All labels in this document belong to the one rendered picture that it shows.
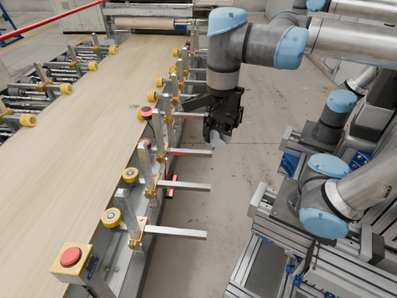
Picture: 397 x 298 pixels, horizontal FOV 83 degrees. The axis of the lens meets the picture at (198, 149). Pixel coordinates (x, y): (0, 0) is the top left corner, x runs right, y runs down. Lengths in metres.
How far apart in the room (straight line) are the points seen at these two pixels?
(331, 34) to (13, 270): 1.20
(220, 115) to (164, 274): 1.50
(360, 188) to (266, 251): 1.20
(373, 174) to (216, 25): 0.46
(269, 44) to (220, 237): 1.70
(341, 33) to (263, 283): 1.42
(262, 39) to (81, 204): 0.99
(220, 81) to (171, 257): 1.59
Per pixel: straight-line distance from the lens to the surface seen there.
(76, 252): 0.64
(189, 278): 1.85
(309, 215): 0.68
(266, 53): 0.47
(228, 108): 0.56
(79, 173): 1.31
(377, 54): 0.61
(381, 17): 1.12
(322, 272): 0.95
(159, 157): 1.31
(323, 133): 1.26
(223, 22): 0.48
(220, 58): 0.50
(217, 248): 1.94
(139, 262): 1.17
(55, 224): 1.15
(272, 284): 1.69
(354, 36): 0.60
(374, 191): 0.64
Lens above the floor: 1.75
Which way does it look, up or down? 41 degrees down
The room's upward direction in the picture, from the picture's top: straight up
